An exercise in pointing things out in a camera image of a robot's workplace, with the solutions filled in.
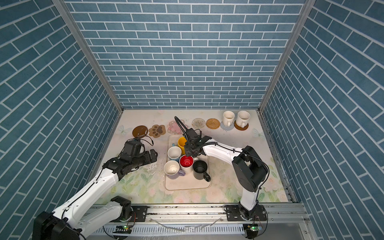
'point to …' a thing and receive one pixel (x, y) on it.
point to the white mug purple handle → (172, 170)
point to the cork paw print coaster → (156, 131)
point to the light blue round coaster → (226, 128)
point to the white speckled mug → (242, 118)
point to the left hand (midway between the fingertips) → (152, 155)
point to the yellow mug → (181, 143)
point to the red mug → (186, 163)
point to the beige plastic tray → (170, 139)
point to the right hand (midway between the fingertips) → (187, 148)
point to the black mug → (200, 167)
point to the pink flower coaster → (174, 128)
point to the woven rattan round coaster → (212, 123)
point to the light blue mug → (174, 152)
